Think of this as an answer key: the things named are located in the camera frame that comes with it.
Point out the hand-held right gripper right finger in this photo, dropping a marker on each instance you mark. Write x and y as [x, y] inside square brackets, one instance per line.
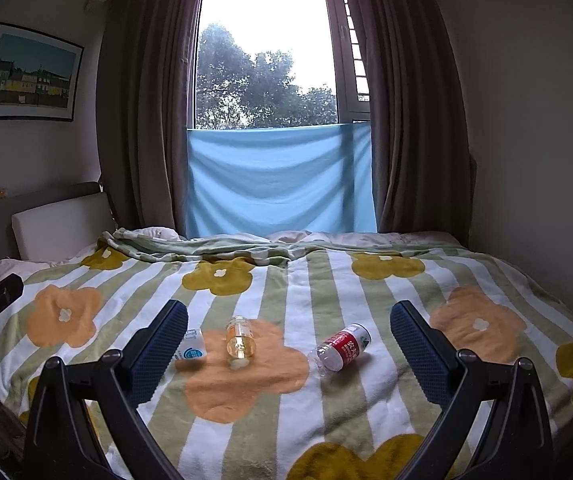
[420, 355]

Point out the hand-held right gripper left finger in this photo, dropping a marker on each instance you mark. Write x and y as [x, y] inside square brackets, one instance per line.
[159, 352]

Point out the small white blue-label bottle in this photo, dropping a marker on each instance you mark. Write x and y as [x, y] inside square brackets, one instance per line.
[191, 347]

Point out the red-label plastic bottle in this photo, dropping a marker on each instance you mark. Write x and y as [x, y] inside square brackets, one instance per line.
[342, 350]

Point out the clear bottle with yellow liquid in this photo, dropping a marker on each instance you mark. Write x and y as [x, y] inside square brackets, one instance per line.
[240, 342]

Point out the white headboard cushion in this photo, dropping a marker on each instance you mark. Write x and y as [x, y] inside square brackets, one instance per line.
[61, 225]

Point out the dark wooden headboard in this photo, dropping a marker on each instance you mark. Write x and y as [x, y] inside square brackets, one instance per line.
[36, 196]

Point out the striped floral blanket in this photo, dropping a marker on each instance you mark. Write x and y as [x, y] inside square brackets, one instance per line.
[316, 285]

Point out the white duvet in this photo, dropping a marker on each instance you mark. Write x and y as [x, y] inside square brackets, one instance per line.
[366, 237]

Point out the framed town picture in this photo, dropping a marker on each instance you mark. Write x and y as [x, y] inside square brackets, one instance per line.
[29, 72]

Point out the light blue cloth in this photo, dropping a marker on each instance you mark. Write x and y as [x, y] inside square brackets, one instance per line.
[276, 180]

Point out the brown curtain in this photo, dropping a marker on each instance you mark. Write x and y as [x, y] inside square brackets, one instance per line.
[411, 110]
[141, 110]

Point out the window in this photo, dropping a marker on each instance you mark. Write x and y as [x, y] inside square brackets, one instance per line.
[266, 35]

